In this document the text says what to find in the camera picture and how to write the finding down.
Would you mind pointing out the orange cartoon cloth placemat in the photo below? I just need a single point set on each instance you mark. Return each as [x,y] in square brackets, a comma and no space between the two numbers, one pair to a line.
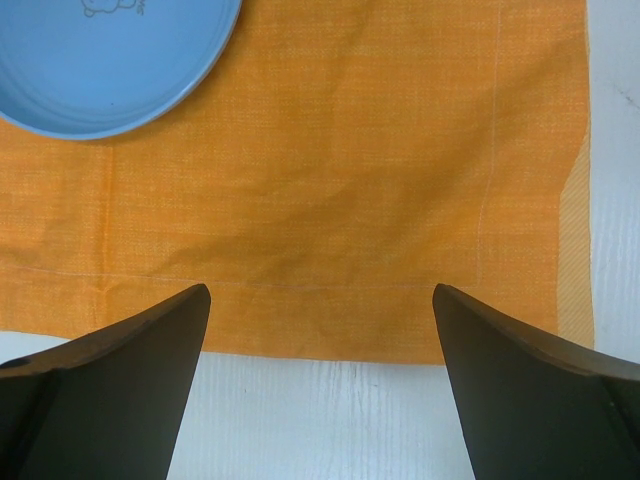
[342,159]

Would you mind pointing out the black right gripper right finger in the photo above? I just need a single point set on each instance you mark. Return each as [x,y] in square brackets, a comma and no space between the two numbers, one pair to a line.
[531,404]

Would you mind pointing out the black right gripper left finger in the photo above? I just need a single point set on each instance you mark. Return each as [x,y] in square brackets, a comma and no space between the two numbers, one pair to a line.
[109,404]

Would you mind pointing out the light blue plate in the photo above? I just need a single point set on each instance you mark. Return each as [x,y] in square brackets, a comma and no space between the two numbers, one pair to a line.
[85,70]

